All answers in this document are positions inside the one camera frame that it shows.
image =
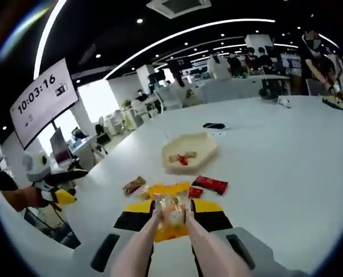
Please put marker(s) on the yellow bread food packet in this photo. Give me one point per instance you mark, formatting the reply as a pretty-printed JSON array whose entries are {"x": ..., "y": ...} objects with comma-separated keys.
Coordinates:
[{"x": 171, "y": 213}]

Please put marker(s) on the beige hexagonal container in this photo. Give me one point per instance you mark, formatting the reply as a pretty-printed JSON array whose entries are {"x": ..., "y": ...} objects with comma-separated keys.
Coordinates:
[{"x": 200, "y": 144}]

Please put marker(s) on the black power strip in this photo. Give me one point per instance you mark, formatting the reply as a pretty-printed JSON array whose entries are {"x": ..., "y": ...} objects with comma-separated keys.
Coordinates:
[{"x": 214, "y": 125}]

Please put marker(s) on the pink food tongs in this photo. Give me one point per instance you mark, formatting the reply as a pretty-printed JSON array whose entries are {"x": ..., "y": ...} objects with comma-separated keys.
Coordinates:
[{"x": 133, "y": 251}]

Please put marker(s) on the flat white adapter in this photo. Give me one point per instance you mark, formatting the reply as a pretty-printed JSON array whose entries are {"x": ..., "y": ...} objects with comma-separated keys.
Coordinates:
[{"x": 218, "y": 134}]

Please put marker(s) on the red food bar packet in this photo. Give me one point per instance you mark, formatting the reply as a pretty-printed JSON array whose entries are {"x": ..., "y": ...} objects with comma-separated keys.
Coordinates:
[
  {"x": 195, "y": 192},
  {"x": 210, "y": 184}
]

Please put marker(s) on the white counter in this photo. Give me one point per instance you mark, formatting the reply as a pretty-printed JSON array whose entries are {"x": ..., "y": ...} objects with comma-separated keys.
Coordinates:
[{"x": 231, "y": 88}]

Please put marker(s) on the small white device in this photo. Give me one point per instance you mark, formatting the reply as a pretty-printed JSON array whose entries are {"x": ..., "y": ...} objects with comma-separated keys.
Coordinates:
[{"x": 283, "y": 101}]

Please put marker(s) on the large white display screen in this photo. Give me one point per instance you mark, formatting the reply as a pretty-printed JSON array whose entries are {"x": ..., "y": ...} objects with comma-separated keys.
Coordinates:
[{"x": 41, "y": 101}]

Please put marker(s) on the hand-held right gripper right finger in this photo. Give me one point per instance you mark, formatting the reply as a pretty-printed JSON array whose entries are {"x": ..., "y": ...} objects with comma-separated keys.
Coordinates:
[{"x": 211, "y": 219}]

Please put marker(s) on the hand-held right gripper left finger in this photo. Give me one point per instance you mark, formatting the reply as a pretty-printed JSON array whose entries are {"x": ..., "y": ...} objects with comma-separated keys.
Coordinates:
[{"x": 133, "y": 220}]

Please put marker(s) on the black hanging sign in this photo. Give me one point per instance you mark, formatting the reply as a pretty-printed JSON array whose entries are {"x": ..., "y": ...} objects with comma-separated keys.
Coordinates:
[{"x": 180, "y": 64}]

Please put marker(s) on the black office chair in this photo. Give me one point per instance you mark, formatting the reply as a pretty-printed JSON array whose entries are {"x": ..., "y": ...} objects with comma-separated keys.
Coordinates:
[{"x": 102, "y": 136}]

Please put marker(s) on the person's legs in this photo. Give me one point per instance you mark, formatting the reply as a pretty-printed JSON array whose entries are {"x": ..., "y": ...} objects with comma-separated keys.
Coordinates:
[{"x": 58, "y": 231}]

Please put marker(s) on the potted plant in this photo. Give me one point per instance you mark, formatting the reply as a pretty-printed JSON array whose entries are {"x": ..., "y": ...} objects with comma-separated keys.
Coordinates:
[{"x": 126, "y": 104}]

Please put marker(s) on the small red food packet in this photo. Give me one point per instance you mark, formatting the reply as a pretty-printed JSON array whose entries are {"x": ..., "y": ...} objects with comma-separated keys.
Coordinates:
[{"x": 183, "y": 160}]

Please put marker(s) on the desktop monitor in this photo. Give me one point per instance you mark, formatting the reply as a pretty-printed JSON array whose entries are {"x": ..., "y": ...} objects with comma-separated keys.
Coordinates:
[{"x": 60, "y": 147}]

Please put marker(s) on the dark grey pouch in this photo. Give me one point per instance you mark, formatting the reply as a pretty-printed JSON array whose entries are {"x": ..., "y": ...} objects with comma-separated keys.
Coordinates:
[{"x": 267, "y": 95}]

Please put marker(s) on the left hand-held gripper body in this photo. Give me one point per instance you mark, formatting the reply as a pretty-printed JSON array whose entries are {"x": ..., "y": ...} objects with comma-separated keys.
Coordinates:
[{"x": 34, "y": 170}]

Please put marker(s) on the person's left hand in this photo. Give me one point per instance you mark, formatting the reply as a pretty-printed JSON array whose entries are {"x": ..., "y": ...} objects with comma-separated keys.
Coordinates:
[{"x": 37, "y": 199}]

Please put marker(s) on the brown gold food packet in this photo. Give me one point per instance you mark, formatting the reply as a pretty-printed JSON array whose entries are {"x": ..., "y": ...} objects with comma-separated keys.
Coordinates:
[{"x": 133, "y": 185}]

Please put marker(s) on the ceiling air conditioner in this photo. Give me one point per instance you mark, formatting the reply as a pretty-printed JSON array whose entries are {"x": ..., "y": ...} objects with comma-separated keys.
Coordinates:
[{"x": 178, "y": 7}]

